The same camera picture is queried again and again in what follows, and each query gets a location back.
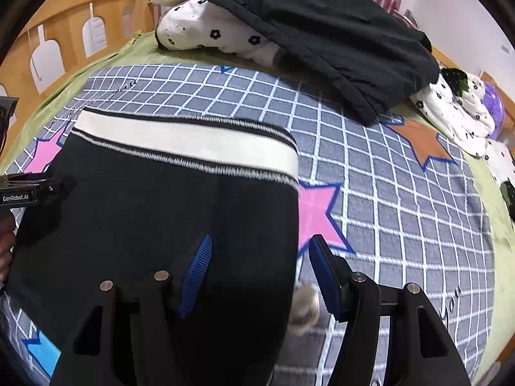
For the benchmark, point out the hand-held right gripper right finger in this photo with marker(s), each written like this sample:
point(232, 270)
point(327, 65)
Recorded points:
point(326, 281)

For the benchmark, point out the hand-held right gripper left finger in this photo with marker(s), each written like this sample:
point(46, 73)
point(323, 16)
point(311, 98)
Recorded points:
point(197, 273)

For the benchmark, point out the black pants white waistband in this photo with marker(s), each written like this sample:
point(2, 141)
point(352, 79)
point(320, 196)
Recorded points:
point(141, 209)

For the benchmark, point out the person's left hand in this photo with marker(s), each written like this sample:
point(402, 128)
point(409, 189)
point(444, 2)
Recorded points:
point(5, 245)

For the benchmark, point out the beige fluffy pompom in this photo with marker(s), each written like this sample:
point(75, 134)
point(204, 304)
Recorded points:
point(303, 309)

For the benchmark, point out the grey grid printed blanket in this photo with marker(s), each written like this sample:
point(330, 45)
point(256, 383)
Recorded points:
point(382, 209)

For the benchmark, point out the black jacket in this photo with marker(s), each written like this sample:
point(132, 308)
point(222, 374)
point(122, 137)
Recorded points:
point(322, 28)

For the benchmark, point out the wooden bed frame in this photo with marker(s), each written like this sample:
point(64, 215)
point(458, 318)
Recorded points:
point(68, 4)

